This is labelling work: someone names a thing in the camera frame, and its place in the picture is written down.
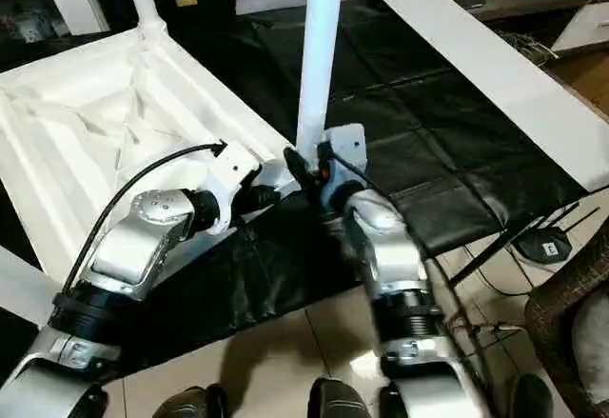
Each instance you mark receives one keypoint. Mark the white plastic table top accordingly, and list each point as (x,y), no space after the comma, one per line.
(95,127)

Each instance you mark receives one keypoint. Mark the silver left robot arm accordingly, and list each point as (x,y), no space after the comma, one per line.
(133,246)

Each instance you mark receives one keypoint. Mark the black stand leg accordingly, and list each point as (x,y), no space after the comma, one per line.
(499,256)

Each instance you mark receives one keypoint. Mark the white flat board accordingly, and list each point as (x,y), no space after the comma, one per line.
(499,80)

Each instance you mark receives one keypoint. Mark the small tan label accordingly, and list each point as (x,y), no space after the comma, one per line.
(186,1)

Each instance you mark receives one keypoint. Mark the black wifi router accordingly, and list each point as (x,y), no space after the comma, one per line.
(544,246)

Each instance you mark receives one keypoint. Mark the white flat box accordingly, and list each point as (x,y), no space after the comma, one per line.
(583,27)

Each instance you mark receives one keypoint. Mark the white cushion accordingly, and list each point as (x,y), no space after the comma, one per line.
(594,342)

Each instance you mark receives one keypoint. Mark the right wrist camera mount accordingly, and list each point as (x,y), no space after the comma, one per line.
(349,146)

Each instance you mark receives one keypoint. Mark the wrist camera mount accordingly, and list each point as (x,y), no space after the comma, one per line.
(349,146)
(233,165)

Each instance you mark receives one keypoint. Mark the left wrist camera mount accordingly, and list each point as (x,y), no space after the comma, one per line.
(233,165)

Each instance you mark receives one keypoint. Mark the chrome tube frame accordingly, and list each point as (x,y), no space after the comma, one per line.
(504,329)

